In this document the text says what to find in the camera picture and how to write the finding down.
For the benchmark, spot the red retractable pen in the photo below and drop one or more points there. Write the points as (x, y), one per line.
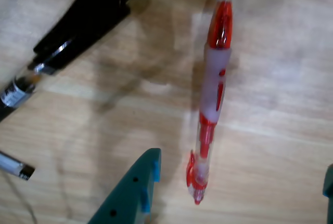
(216, 83)

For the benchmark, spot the clear capped pen black grip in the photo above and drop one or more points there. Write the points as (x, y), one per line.
(13, 165)

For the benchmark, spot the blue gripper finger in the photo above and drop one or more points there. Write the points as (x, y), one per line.
(329, 187)
(125, 198)

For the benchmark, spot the black retractable pen with label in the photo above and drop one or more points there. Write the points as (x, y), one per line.
(86, 18)

